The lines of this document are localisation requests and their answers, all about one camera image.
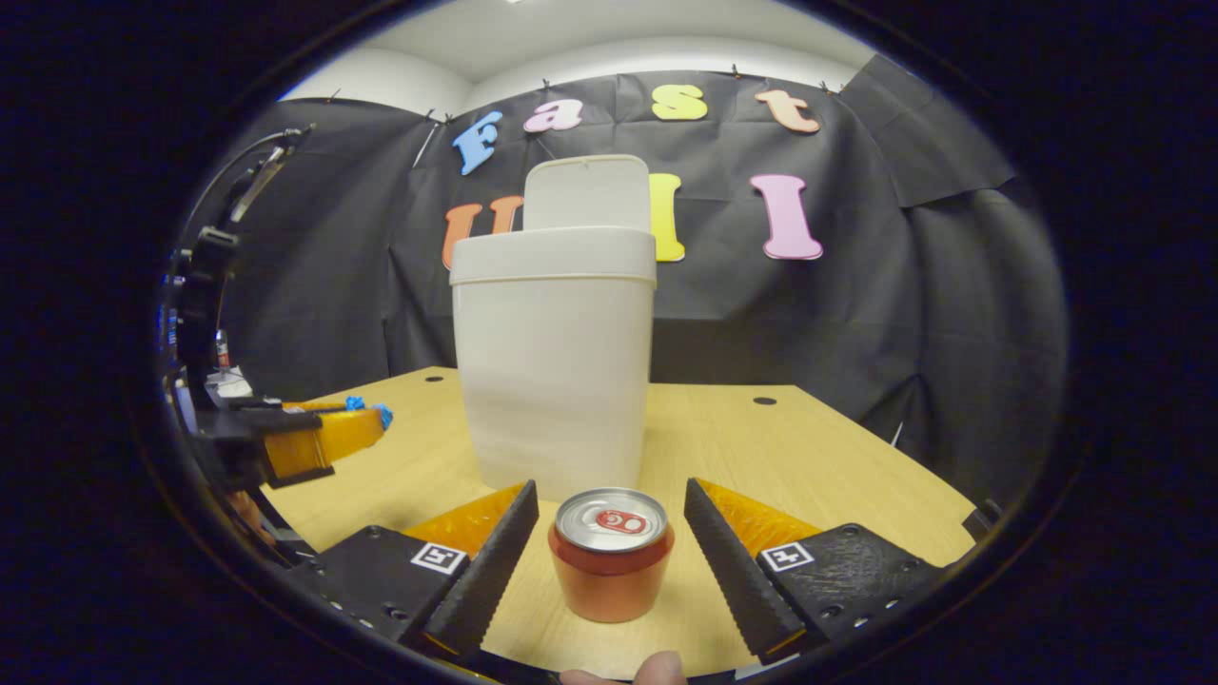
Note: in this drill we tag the wooden desktop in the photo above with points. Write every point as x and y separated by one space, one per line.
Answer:
780 466

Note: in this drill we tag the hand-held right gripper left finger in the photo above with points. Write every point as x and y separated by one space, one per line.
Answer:
481 576

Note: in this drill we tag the red pop can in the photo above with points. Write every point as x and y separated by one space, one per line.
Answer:
609 571

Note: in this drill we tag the blue paper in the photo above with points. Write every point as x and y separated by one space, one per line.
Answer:
381 413

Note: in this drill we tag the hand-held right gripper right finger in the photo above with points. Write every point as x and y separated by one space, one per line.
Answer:
737 576

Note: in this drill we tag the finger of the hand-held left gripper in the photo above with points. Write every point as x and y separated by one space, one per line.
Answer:
285 406
314 442

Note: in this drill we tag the white side table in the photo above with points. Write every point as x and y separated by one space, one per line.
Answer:
228 385

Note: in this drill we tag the white desktop garbage bin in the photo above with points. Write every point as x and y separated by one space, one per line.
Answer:
552 362

